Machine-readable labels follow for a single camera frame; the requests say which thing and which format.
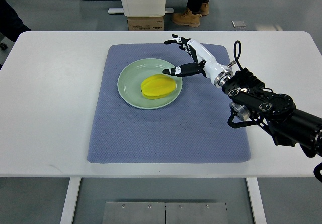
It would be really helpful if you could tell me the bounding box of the white table leg left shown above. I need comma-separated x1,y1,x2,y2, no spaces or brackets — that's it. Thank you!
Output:
60,177,81,224

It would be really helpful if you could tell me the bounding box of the yellow starfruit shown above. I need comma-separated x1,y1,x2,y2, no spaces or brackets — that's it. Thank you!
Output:
140,74,176,99

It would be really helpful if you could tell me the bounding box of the blue grey table mat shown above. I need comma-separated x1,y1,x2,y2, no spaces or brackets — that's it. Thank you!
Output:
87,43,251,163

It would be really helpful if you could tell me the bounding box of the tan work boot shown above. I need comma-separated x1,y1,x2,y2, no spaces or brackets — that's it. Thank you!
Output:
171,8,202,27
199,3,209,16

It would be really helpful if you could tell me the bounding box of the tan work boot right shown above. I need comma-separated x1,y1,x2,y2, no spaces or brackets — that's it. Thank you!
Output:
199,3,209,16

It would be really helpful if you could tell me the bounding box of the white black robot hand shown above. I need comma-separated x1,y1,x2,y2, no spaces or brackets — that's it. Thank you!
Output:
162,34,233,87

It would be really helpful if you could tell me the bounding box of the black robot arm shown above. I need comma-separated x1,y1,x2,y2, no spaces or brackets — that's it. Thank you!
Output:
222,40,321,158

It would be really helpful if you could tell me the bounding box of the white table leg right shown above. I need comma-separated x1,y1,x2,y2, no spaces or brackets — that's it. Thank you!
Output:
246,177,267,224

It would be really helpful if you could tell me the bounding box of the tan work boot left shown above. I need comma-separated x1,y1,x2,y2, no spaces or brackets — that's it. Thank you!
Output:
171,8,202,27

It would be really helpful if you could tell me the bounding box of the cardboard box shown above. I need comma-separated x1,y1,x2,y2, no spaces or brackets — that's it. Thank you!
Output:
127,17,164,31

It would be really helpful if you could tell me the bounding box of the light green plate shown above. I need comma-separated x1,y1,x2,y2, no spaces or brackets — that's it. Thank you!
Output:
117,58,183,110

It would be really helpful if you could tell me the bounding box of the white table leg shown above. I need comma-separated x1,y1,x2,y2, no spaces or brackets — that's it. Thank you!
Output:
60,177,81,224
246,177,267,224

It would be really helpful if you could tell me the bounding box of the small grey floor plate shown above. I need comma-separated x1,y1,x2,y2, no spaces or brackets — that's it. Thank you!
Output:
232,21,246,29

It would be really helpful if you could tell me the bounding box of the dark clothed person at left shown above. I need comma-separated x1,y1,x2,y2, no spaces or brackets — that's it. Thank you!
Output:
0,0,31,42

